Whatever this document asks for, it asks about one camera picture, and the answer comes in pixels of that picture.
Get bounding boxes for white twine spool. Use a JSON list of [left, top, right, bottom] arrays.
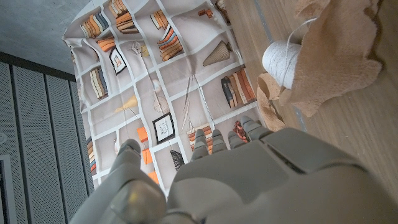
[[262, 17, 318, 90]]

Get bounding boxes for printed bookshelf backdrop cloth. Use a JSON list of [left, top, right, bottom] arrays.
[[62, 0, 265, 190]]

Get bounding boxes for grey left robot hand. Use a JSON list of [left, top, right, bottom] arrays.
[[70, 115, 398, 224]]

